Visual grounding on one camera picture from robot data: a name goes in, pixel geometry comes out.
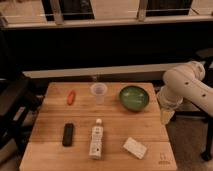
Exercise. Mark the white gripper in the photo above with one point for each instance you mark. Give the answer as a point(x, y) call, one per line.
point(168, 100)

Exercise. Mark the orange red pepper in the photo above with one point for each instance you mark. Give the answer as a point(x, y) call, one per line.
point(71, 97)

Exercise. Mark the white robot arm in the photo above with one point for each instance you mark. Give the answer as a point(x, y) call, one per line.
point(193, 67)

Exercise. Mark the white sponge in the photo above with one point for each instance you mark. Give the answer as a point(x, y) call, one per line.
point(135, 148)

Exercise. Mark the green bowl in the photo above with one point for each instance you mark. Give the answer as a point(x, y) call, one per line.
point(134, 98)

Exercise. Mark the clear plastic cup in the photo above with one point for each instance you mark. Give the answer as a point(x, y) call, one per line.
point(99, 90)

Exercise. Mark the white plastic bottle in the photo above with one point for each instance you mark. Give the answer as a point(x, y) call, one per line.
point(95, 150)

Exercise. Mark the black rectangular remote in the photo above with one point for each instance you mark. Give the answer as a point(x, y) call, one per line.
point(68, 134)

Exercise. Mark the black chair left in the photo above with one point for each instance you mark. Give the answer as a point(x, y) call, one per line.
point(15, 102)

